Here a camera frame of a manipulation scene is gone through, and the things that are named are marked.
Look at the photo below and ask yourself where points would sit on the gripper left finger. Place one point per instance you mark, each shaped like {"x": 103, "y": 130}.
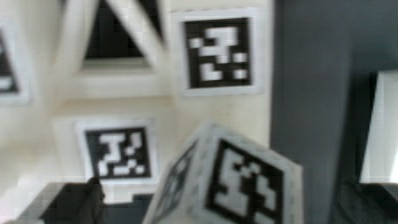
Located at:
{"x": 76, "y": 205}

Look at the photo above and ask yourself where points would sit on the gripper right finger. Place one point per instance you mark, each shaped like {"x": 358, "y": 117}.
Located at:
{"x": 366, "y": 203}

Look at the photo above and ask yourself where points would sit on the white tagged cube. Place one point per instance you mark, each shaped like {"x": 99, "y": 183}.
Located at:
{"x": 230, "y": 183}

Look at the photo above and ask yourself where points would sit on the white chair back frame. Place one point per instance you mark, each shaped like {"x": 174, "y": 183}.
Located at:
{"x": 76, "y": 89}

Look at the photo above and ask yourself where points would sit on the white chair seat part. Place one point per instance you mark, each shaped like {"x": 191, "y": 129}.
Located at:
{"x": 94, "y": 139}

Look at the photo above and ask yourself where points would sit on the white U-shaped fence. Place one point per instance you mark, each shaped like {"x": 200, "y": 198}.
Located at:
{"x": 380, "y": 156}

